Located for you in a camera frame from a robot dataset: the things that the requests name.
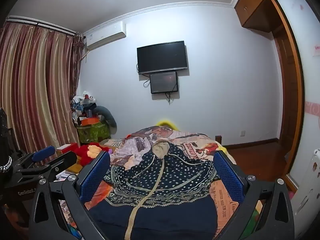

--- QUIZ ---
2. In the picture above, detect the green storage box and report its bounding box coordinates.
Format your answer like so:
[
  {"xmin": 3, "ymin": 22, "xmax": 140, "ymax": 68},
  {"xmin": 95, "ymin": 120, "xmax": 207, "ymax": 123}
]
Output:
[{"xmin": 76, "ymin": 121, "xmax": 112, "ymax": 146}]

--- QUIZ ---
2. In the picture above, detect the navy patterned hoodie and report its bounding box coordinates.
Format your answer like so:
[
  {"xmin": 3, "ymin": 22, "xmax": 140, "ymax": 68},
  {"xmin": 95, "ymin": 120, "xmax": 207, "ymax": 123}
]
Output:
[{"xmin": 85, "ymin": 140, "xmax": 222, "ymax": 240}]

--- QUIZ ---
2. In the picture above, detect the white air conditioner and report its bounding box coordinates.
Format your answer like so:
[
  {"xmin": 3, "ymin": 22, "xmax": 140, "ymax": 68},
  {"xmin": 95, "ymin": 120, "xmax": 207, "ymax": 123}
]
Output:
[{"xmin": 84, "ymin": 21, "xmax": 127, "ymax": 51}]

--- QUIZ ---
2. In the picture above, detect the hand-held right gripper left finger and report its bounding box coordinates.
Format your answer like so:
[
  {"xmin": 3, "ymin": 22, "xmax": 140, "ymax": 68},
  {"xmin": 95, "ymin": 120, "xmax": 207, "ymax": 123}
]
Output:
[{"xmin": 29, "ymin": 151, "xmax": 111, "ymax": 240}]

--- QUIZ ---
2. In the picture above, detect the grey pillow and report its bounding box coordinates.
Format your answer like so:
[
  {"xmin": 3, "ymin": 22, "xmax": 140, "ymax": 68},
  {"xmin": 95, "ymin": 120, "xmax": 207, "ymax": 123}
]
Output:
[{"xmin": 96, "ymin": 105, "xmax": 118, "ymax": 135}]

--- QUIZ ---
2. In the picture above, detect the curtain rail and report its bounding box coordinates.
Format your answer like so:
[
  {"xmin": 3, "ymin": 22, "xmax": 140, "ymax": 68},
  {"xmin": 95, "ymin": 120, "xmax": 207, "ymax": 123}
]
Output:
[{"xmin": 6, "ymin": 16, "xmax": 77, "ymax": 36}]

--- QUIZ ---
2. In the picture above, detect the pile of clothes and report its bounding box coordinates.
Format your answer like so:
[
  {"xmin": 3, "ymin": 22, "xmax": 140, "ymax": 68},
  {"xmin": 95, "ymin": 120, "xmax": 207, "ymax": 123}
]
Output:
[{"xmin": 71, "ymin": 90, "xmax": 105, "ymax": 126}]

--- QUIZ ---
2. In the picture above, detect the dark beaded cloth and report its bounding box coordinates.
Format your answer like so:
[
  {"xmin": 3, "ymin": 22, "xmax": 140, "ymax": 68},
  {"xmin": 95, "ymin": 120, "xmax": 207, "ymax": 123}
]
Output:
[{"xmin": 0, "ymin": 107, "xmax": 13, "ymax": 173}]

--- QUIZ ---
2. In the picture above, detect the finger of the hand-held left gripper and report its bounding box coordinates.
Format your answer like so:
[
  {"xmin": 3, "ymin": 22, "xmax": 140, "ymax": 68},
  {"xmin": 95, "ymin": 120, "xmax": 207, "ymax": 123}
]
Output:
[
  {"xmin": 14, "ymin": 145, "xmax": 56, "ymax": 172},
  {"xmin": 17, "ymin": 151, "xmax": 78, "ymax": 180}
]

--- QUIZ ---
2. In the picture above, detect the red plush toy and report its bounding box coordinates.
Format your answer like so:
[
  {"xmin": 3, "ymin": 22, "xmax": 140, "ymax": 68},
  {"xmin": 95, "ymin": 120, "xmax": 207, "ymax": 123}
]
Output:
[{"xmin": 73, "ymin": 142, "xmax": 111, "ymax": 166}]

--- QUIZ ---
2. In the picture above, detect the wooden overhead cabinet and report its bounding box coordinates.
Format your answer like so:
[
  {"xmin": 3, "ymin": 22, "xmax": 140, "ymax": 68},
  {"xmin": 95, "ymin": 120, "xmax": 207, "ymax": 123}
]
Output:
[{"xmin": 234, "ymin": 0, "xmax": 276, "ymax": 33}]

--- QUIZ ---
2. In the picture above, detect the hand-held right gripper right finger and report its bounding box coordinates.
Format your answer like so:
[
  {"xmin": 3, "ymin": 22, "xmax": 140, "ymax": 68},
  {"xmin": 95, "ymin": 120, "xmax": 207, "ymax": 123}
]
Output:
[{"xmin": 213, "ymin": 150, "xmax": 295, "ymax": 240}]

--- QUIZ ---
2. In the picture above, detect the yellow plush object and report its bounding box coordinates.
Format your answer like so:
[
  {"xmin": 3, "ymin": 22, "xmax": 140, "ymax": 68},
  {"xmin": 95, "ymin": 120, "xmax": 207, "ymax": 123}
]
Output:
[{"xmin": 156, "ymin": 119, "xmax": 176, "ymax": 131}]

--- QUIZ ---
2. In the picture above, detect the large wall television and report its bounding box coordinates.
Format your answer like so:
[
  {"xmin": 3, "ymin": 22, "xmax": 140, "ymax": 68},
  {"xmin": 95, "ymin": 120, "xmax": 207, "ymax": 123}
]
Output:
[{"xmin": 136, "ymin": 40, "xmax": 189, "ymax": 75}]

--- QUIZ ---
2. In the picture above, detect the brown wooden door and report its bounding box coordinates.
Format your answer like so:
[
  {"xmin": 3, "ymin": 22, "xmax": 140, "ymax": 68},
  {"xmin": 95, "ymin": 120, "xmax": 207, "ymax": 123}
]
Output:
[{"xmin": 268, "ymin": 0, "xmax": 305, "ymax": 196}]

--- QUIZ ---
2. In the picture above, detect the orange box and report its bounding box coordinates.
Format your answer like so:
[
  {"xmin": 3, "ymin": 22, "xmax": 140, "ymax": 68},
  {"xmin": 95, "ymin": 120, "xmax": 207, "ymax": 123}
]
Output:
[{"xmin": 81, "ymin": 117, "xmax": 101, "ymax": 127}]

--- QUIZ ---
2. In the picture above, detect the white sliding wardrobe door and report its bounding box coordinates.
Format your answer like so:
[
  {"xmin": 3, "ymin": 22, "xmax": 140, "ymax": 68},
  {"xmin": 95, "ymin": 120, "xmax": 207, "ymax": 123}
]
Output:
[{"xmin": 274, "ymin": 0, "xmax": 320, "ymax": 223}]

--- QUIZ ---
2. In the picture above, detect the small wall monitor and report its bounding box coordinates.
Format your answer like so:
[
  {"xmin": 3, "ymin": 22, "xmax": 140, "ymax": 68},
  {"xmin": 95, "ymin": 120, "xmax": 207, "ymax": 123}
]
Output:
[{"xmin": 150, "ymin": 71, "xmax": 179, "ymax": 94}]

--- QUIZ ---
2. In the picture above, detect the striped curtain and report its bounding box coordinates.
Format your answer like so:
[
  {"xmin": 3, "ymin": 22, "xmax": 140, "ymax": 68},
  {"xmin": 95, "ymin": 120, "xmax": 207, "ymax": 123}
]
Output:
[{"xmin": 0, "ymin": 21, "xmax": 85, "ymax": 157}]

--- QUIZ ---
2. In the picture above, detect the printed blanket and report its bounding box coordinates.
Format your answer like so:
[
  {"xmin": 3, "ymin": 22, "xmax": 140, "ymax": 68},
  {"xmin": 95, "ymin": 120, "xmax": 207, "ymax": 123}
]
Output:
[{"xmin": 57, "ymin": 126, "xmax": 263, "ymax": 240}]

